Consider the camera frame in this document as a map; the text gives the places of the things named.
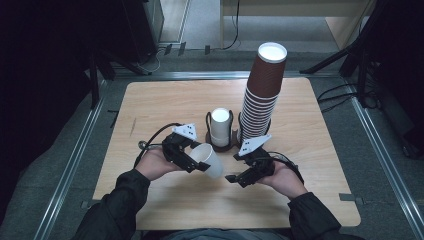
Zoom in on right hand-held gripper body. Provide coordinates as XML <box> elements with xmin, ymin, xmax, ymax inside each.
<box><xmin>238</xmin><ymin>133</ymin><xmax>276</xmax><ymax>183</ymax></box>

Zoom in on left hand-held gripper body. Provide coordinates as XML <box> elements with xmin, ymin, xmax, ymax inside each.
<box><xmin>162</xmin><ymin>123</ymin><xmax>201</xmax><ymax>168</ymax></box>

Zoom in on white paper cup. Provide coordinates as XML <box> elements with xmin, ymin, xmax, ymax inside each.
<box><xmin>189</xmin><ymin>143</ymin><xmax>224</xmax><ymax>179</ymax></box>

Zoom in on black wire cup holder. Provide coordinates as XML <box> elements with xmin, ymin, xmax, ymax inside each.
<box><xmin>204</xmin><ymin>110</ymin><xmax>272</xmax><ymax>154</ymax></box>

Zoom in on stack of brown cups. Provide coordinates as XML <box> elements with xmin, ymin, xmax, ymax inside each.
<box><xmin>237</xmin><ymin>41</ymin><xmax>288</xmax><ymax>149</ymax></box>

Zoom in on person's left hand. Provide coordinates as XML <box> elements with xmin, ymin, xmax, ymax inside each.
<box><xmin>134</xmin><ymin>148</ymin><xmax>184</xmax><ymax>182</ymax></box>

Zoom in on person's right hand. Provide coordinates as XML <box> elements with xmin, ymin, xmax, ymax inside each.
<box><xmin>257</xmin><ymin>163</ymin><xmax>308</xmax><ymax>201</ymax></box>

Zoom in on grey tape piece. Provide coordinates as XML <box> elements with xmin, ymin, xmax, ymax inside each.
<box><xmin>80</xmin><ymin>199</ymin><xmax>101</xmax><ymax>210</ymax></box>
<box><xmin>339</xmin><ymin>193</ymin><xmax>364</xmax><ymax>205</ymax></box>

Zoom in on black metal stand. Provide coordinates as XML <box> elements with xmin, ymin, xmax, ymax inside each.
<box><xmin>87</xmin><ymin>49</ymin><xmax>151</xmax><ymax>111</ymax></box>

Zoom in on black cabinet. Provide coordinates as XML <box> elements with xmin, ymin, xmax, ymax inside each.
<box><xmin>121</xmin><ymin>0</ymin><xmax>165</xmax><ymax>64</ymax></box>

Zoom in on black tripod stand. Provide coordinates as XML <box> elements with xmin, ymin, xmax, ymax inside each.
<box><xmin>299</xmin><ymin>0</ymin><xmax>424</xmax><ymax>109</ymax></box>

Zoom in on light wooden furniture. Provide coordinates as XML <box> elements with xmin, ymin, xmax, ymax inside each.
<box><xmin>219</xmin><ymin>0</ymin><xmax>378</xmax><ymax>51</ymax></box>

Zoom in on right hand-held gripper cable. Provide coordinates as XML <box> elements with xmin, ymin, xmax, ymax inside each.
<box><xmin>266</xmin><ymin>151</ymin><xmax>305</xmax><ymax>185</ymax></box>

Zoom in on metal floor rail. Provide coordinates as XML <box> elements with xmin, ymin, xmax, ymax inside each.
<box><xmin>33</xmin><ymin>79</ymin><xmax>108</xmax><ymax>240</ymax></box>
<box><xmin>346</xmin><ymin>83</ymin><xmax>424</xmax><ymax>240</ymax></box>
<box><xmin>113</xmin><ymin>70</ymin><xmax>348</xmax><ymax>81</ymax></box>

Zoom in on white floor cable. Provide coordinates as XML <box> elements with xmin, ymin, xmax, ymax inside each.
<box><xmin>138</xmin><ymin>46</ymin><xmax>168</xmax><ymax>75</ymax></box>

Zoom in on black floor cables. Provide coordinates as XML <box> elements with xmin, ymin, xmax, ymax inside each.
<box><xmin>316</xmin><ymin>82</ymin><xmax>381</xmax><ymax>114</ymax></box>

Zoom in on black hanging cable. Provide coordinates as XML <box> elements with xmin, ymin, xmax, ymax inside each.
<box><xmin>222</xmin><ymin>0</ymin><xmax>242</xmax><ymax>51</ymax></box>

